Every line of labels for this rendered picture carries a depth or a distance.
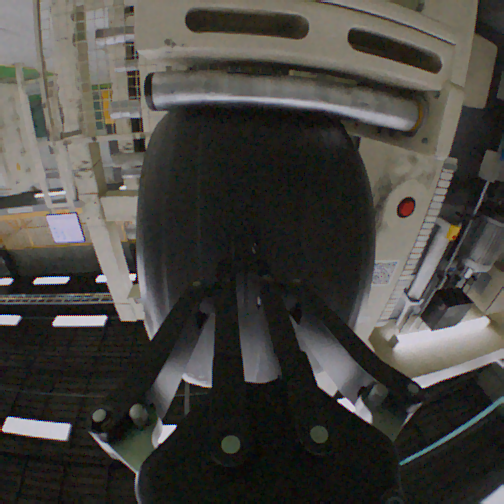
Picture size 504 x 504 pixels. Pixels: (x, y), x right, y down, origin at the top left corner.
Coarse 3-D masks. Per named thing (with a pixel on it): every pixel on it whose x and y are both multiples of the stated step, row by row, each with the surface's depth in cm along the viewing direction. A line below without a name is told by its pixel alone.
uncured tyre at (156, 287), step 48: (192, 144) 23; (240, 144) 24; (288, 144) 25; (336, 144) 25; (144, 192) 25; (192, 192) 22; (240, 192) 23; (288, 192) 23; (336, 192) 24; (144, 240) 24; (192, 240) 22; (288, 240) 23; (336, 240) 24; (144, 288) 25; (336, 288) 24; (240, 336) 25
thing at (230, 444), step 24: (216, 288) 14; (216, 312) 12; (216, 336) 10; (216, 360) 9; (240, 360) 9; (216, 384) 8; (240, 384) 8; (216, 408) 7; (240, 408) 7; (216, 432) 6; (240, 432) 6; (216, 456) 5; (240, 456) 5
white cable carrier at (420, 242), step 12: (444, 180) 40; (444, 192) 41; (432, 204) 43; (432, 216) 44; (420, 228) 46; (420, 240) 47; (408, 264) 51; (408, 276) 53; (396, 288) 55; (396, 300) 57; (384, 312) 60; (384, 324) 63
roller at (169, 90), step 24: (168, 72) 22; (192, 72) 22; (216, 72) 22; (240, 72) 23; (168, 96) 22; (192, 96) 23; (216, 96) 23; (240, 96) 23; (264, 96) 23; (288, 96) 24; (312, 96) 24; (336, 96) 24; (360, 96) 24; (384, 96) 24; (360, 120) 27; (384, 120) 26; (408, 120) 26
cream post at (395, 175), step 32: (416, 0) 23; (448, 0) 22; (384, 160) 38; (416, 160) 36; (384, 192) 40; (416, 192) 40; (384, 224) 43; (416, 224) 44; (384, 256) 47; (384, 288) 53; (320, 384) 76
